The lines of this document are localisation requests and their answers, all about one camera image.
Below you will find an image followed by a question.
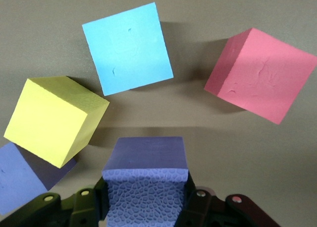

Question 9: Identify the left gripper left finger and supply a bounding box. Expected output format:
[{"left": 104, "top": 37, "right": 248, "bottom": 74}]
[{"left": 0, "top": 177, "right": 109, "bottom": 227}]

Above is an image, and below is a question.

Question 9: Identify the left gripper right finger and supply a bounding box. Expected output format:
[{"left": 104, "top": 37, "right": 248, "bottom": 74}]
[{"left": 174, "top": 173, "right": 282, "bottom": 227}]

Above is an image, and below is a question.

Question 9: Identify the purple foam block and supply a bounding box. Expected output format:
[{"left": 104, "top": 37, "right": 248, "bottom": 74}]
[
  {"left": 0, "top": 141, "right": 77, "bottom": 215},
  {"left": 102, "top": 137, "right": 190, "bottom": 227}
]

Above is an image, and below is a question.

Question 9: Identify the yellow foam block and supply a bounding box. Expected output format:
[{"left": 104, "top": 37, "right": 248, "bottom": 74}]
[{"left": 3, "top": 75, "right": 110, "bottom": 169}]

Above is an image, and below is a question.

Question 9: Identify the red foam block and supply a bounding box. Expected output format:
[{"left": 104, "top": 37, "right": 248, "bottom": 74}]
[{"left": 204, "top": 27, "right": 317, "bottom": 125}]

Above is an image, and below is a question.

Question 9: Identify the blue foam block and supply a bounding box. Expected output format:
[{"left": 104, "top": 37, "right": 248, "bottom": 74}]
[{"left": 82, "top": 1, "right": 174, "bottom": 97}]

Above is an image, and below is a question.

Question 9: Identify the brown table mat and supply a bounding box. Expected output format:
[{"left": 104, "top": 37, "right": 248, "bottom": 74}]
[{"left": 0, "top": 0, "right": 317, "bottom": 227}]

